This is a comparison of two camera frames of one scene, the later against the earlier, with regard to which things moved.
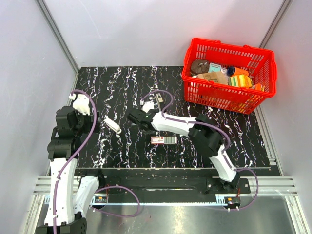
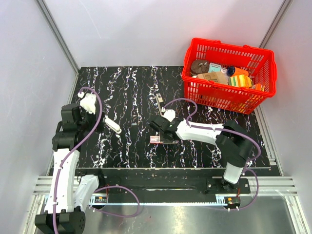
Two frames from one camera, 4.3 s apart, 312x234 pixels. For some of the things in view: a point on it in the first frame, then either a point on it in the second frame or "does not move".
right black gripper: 149,132 -> 164,138
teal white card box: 214,68 does not move
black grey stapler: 160,101 does not move
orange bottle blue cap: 232,70 does not move
